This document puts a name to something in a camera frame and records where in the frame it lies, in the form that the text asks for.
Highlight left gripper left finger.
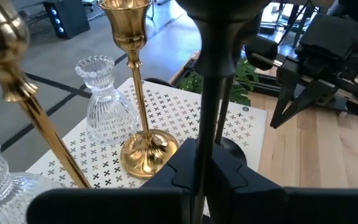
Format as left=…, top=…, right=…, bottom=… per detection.
left=26, top=139, right=197, bottom=224

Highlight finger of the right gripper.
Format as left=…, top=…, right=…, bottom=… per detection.
left=275, top=82, right=338, bottom=128
left=270, top=60, right=295, bottom=128

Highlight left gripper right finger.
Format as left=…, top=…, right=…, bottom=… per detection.
left=208, top=144, right=358, bottom=224

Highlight black candlestick holder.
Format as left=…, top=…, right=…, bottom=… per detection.
left=214, top=18, right=256, bottom=166
left=175, top=0, right=273, bottom=224

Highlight gold candlestick holder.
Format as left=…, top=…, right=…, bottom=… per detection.
left=97, top=0, right=180, bottom=180
left=0, top=0, right=92, bottom=189

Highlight clear glass candle holder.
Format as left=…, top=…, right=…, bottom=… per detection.
left=0, top=136, right=62, bottom=224
left=75, top=55, right=141, bottom=146

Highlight green potted plant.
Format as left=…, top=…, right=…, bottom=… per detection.
left=178, top=58, right=260, bottom=107

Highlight white perforated metal shelf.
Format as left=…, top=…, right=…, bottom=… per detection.
left=25, top=77, right=269, bottom=217

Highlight black box blue lights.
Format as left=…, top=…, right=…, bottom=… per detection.
left=42, top=0, right=91, bottom=40

